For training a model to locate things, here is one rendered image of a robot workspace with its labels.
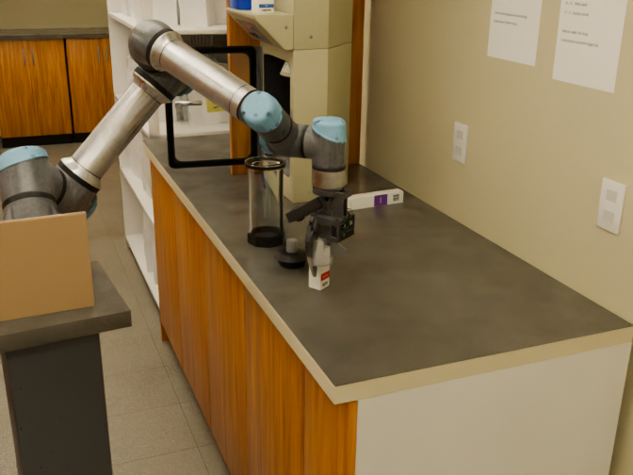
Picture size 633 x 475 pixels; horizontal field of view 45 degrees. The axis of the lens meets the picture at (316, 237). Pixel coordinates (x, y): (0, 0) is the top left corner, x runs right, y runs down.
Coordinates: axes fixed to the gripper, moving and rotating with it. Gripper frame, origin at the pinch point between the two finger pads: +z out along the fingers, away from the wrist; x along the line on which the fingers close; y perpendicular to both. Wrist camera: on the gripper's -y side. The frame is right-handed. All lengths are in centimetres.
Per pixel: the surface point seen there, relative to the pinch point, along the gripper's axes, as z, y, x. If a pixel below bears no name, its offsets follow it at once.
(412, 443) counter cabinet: 21.6, 37.0, -20.9
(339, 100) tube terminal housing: -25, -38, 67
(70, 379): 22, -38, -44
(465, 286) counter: 4.9, 28.3, 20.3
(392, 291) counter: 4.9, 15.6, 7.6
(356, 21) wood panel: -47, -53, 99
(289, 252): 1.1, -13.0, 5.7
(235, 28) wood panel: -45, -77, 62
